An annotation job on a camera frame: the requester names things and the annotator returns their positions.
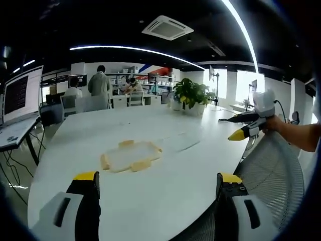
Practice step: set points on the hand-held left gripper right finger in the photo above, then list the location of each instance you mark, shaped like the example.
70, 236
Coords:
247, 213

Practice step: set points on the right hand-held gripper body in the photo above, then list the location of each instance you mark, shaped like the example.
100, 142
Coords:
263, 104

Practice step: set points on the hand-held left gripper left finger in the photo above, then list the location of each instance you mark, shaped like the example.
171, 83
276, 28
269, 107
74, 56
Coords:
62, 208

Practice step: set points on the person's right hand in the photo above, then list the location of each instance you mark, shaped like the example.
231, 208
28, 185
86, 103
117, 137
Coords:
273, 124

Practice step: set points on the small monitor on stand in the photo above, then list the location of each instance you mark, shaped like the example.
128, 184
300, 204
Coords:
253, 86

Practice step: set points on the grey mesh office chair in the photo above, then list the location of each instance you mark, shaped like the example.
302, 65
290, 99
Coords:
270, 170

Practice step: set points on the monitor on black stand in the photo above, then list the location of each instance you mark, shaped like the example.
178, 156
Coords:
214, 75

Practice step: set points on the green potted plant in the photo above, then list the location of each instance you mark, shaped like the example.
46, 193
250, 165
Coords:
191, 95

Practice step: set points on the long ceiling light strip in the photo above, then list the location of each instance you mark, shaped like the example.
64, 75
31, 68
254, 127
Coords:
244, 30

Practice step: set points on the clear lid with yellow clips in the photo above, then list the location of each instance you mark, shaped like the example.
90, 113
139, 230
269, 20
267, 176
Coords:
130, 157

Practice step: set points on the white side desk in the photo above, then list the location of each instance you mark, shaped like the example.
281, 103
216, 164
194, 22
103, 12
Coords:
15, 133

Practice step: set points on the white storage shelf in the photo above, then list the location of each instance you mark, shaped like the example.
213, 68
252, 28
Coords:
155, 81

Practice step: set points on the white office chair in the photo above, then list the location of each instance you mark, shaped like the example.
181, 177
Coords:
69, 105
136, 98

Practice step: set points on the ceiling air conditioner unit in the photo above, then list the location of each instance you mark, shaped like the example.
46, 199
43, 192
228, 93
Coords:
167, 27

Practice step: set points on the large computer monitor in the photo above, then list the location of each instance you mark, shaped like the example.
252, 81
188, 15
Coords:
21, 94

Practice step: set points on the curved ceiling light strip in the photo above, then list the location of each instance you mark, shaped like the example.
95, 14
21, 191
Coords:
140, 50

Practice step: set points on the dark background monitor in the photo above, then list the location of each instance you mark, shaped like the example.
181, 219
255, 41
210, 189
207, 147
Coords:
81, 80

